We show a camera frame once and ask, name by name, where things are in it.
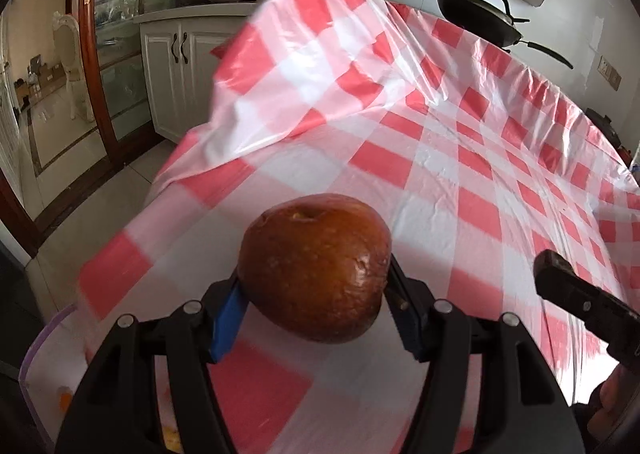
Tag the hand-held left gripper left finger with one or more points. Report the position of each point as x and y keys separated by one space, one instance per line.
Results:
x=227 y=321

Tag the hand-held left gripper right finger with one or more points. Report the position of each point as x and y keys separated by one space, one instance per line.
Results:
x=410 y=329

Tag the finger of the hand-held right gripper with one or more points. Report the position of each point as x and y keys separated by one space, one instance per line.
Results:
x=575 y=291

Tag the red brown apple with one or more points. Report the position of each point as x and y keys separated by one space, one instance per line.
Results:
x=315 y=269

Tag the clear plastic container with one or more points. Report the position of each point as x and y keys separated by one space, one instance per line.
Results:
x=47 y=374

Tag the person's right hand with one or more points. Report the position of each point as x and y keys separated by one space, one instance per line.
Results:
x=612 y=404

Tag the dark cooking pot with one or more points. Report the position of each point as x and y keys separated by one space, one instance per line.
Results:
x=605 y=126

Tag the red white checked plastic tablecloth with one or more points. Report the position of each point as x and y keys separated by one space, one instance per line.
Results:
x=450 y=159

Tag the white kitchen cabinet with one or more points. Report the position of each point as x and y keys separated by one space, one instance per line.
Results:
x=160 y=84

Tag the cardboard box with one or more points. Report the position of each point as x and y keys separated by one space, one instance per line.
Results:
x=40 y=71

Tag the white ornate chair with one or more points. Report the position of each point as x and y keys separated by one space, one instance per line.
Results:
x=67 y=49

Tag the wooden glass door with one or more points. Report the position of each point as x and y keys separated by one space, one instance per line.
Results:
x=92 y=34

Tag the wall socket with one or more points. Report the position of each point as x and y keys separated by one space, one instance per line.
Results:
x=609 y=74

